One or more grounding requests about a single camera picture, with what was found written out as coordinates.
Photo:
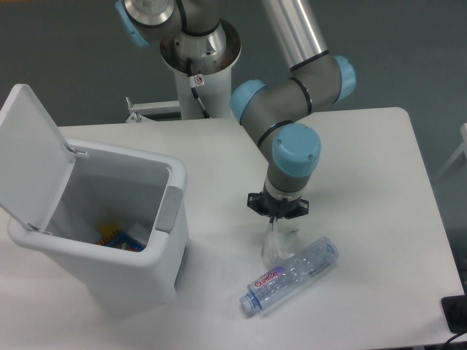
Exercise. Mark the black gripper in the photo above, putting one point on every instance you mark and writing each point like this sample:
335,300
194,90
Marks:
265,205

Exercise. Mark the clear plastic wrapper bag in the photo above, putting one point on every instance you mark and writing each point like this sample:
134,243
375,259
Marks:
280,242

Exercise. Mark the clear plastic water bottle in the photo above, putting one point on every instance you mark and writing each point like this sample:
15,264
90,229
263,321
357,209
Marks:
292,273

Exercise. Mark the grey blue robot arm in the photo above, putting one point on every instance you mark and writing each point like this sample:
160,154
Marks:
270,115

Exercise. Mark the white trash can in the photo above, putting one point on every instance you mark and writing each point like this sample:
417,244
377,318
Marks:
111,216

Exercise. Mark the colourful trash in can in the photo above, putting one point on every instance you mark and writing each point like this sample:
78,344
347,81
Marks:
112,236

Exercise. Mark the white trash can lid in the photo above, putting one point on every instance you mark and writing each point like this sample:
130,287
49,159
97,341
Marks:
36,160

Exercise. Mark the white furniture leg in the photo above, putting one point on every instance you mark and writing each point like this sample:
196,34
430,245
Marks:
456,160

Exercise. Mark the black device at edge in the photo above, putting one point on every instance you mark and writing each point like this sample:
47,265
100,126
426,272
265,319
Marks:
454,308

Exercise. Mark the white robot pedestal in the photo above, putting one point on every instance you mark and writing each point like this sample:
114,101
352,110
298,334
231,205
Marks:
202,67

